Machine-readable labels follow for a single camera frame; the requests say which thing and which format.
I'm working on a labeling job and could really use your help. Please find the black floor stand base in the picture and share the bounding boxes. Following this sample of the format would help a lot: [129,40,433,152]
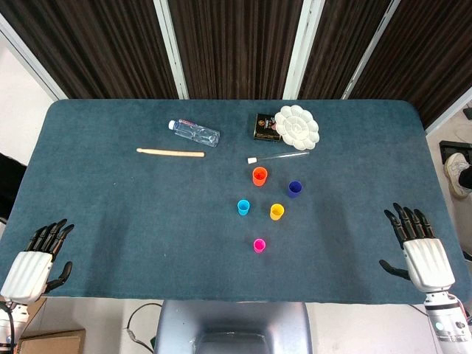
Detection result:
[438,139,472,167]

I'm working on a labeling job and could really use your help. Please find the white flower-shaped paint palette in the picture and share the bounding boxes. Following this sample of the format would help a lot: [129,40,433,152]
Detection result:
[274,104,320,151]

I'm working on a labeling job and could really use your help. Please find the black floor cable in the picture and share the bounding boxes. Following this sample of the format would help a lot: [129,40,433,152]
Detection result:
[125,302,163,350]

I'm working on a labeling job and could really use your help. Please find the glass test tube with stopper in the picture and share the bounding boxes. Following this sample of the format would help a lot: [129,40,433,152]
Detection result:
[246,150,310,165]

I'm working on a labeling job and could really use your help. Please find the white screen frame post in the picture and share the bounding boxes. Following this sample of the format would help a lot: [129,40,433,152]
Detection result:
[282,0,325,100]
[423,86,472,136]
[0,13,69,100]
[153,0,190,100]
[341,0,409,100]

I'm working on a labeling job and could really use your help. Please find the clear plastic water bottle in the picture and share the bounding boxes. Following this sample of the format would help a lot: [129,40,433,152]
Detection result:
[168,118,221,148]

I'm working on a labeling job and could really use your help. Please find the dark brown screen panel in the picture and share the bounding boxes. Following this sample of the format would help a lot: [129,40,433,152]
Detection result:
[0,0,180,100]
[167,0,307,100]
[298,0,398,100]
[350,0,472,128]

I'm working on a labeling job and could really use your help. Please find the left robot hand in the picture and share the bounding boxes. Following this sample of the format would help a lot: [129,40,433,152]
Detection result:
[0,218,74,305]

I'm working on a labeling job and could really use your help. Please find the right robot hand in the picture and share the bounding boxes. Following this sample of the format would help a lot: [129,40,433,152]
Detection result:
[378,202,457,294]

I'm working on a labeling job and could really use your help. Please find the cardboard box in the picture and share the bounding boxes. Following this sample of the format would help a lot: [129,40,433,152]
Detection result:
[16,327,86,354]

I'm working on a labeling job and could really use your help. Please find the white sneaker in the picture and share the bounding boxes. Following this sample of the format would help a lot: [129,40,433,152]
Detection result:
[444,153,471,200]

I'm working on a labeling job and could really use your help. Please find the wooden drumstick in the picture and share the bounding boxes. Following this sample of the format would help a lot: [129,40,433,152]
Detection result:
[136,147,206,159]

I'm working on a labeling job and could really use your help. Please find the blue-green tablecloth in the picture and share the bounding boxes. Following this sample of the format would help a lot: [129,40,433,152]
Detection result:
[0,98,472,305]

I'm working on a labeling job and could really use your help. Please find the black printed box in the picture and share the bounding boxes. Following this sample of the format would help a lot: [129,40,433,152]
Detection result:
[252,112,283,142]

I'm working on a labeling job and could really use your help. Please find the orange plastic cup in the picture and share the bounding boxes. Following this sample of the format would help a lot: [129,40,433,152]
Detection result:
[251,166,268,187]

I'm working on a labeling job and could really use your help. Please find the black fabric object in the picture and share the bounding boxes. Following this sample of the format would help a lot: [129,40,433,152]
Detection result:
[0,153,29,222]

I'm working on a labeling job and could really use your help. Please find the grey robot torso column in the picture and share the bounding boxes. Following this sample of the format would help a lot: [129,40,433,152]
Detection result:
[153,300,313,354]

